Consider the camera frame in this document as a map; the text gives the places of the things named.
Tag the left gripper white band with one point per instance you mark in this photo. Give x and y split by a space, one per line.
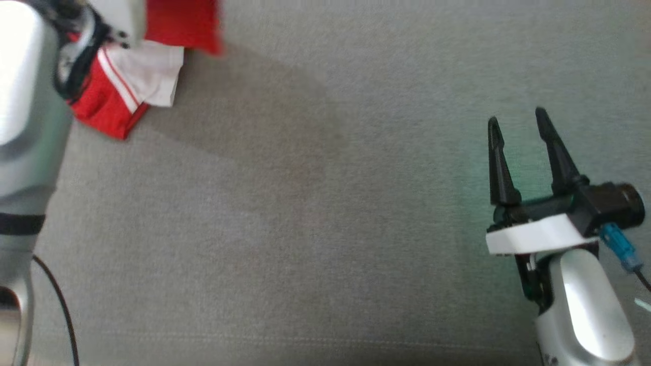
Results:
119 18

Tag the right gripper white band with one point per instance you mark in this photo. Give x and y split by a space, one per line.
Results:
534 236

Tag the red shorts white waistband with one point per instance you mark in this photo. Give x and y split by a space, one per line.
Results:
183 23

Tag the red white basketball jersey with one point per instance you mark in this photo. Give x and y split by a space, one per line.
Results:
109 107

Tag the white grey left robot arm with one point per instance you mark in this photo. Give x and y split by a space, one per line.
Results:
25 127

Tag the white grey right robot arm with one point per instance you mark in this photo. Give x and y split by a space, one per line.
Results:
585 310

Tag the grey fabric sofa seat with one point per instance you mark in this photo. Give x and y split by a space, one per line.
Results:
325 213

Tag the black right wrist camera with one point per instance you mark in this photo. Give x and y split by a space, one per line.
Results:
610 206

